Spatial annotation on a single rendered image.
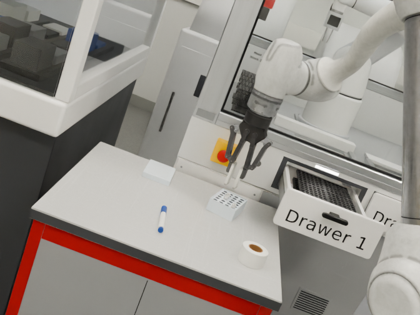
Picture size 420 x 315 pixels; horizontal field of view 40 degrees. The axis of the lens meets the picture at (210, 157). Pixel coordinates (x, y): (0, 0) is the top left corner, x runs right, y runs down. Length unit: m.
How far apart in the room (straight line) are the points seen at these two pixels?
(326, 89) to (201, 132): 0.45
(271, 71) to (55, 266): 0.74
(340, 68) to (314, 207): 0.38
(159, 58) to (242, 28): 3.45
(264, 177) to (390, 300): 0.93
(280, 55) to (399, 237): 0.67
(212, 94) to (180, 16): 3.35
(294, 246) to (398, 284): 0.98
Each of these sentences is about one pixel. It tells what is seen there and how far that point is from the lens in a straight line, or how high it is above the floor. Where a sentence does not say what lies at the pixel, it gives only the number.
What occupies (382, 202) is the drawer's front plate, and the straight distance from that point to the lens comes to 1.93.
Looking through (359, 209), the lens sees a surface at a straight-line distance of 1.81.
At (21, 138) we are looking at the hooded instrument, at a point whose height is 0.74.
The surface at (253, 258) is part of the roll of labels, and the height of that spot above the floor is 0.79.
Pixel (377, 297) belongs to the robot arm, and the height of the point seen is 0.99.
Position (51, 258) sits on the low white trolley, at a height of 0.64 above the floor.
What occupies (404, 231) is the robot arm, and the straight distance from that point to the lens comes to 1.07.
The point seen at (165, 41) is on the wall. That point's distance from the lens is 5.18.
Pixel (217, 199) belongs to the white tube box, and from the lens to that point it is 1.67.
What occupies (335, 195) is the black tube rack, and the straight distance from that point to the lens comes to 1.79.
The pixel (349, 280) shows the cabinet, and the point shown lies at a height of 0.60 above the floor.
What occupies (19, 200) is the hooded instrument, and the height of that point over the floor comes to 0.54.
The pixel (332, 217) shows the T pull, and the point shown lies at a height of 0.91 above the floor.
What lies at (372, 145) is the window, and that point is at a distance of 1.90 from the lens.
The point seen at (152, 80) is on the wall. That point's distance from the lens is 5.25.
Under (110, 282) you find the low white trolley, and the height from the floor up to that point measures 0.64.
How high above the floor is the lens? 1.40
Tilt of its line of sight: 17 degrees down
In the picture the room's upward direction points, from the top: 21 degrees clockwise
